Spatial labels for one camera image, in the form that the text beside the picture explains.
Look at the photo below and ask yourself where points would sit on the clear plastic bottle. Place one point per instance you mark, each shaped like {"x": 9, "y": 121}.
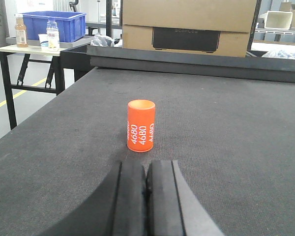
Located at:
{"x": 53, "y": 34}

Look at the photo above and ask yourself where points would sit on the lower cardboard box black print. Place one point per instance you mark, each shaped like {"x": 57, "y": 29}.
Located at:
{"x": 190, "y": 41}

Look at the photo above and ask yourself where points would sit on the white paper cup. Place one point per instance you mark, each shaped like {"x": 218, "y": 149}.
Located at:
{"x": 44, "y": 44}

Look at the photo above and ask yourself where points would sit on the orange cylindrical capacitor 4680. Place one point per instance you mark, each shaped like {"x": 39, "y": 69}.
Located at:
{"x": 140, "y": 125}

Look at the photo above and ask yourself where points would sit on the orange juice bottle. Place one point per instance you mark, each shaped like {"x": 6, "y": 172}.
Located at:
{"x": 21, "y": 31}

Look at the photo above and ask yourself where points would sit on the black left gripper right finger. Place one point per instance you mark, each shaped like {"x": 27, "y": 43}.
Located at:
{"x": 172, "y": 207}

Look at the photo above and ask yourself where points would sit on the crumpled plastic bag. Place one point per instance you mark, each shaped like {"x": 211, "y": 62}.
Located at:
{"x": 105, "y": 41}

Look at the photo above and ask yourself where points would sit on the white open box on shelf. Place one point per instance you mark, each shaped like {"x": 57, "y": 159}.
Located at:
{"x": 277, "y": 20}

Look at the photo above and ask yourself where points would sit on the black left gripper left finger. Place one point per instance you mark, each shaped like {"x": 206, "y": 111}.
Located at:
{"x": 115, "y": 208}

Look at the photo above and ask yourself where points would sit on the large cardboard box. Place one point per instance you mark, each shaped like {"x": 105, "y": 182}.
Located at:
{"x": 220, "y": 15}

